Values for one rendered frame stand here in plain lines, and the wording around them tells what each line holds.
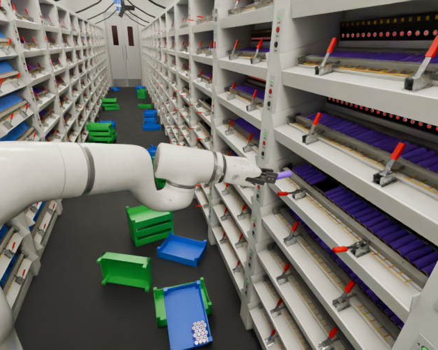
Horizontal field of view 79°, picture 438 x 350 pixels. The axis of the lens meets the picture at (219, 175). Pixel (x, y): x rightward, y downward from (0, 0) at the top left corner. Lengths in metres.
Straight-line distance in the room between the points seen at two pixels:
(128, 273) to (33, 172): 1.51
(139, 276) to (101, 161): 1.44
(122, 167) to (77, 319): 1.40
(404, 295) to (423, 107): 0.37
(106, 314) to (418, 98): 1.67
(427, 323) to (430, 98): 0.39
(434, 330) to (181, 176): 0.56
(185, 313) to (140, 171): 1.19
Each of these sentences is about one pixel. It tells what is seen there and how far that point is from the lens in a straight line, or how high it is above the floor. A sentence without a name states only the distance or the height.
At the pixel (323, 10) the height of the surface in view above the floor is 1.45.
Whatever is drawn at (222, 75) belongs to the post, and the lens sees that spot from 1.60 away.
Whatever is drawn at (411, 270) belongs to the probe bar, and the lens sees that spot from 0.71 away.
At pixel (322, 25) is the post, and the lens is 1.01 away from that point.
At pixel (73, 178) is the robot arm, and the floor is 1.18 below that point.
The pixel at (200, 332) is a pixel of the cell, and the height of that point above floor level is 0.06.
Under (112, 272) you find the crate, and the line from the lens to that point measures 1.93.
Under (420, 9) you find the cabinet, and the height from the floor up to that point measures 1.46.
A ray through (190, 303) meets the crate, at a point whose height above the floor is 0.09.
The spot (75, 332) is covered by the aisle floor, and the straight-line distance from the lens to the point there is 1.76.
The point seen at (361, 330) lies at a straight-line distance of 0.85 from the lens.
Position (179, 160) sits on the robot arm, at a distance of 0.61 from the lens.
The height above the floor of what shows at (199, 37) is 1.42.
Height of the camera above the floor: 1.36
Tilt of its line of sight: 26 degrees down
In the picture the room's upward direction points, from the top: 3 degrees clockwise
